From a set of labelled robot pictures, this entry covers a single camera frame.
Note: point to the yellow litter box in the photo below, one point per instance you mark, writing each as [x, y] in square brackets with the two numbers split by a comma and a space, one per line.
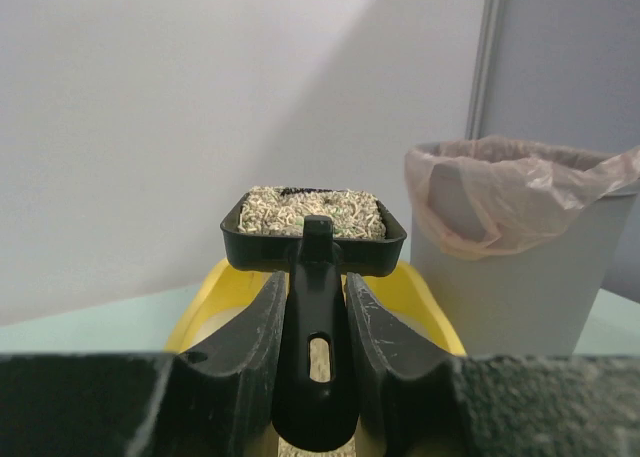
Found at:
[225, 297]

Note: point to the beige cat litter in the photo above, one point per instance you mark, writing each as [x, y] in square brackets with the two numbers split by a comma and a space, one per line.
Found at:
[281, 211]

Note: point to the grey trash bin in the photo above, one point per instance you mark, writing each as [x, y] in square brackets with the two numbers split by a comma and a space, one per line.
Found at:
[535, 302]

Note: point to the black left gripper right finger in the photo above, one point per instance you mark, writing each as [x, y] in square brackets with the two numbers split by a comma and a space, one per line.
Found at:
[542, 406]

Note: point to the pink plastic bin liner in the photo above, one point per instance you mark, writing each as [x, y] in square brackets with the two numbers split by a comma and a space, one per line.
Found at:
[497, 196]

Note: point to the right aluminium frame post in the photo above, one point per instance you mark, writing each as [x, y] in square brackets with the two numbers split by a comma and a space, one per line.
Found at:
[489, 37]

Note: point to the black slotted litter scoop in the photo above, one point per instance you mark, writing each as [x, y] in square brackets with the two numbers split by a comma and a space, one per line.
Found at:
[315, 406]

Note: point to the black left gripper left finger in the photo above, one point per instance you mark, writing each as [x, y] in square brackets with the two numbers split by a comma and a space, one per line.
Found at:
[211, 400]

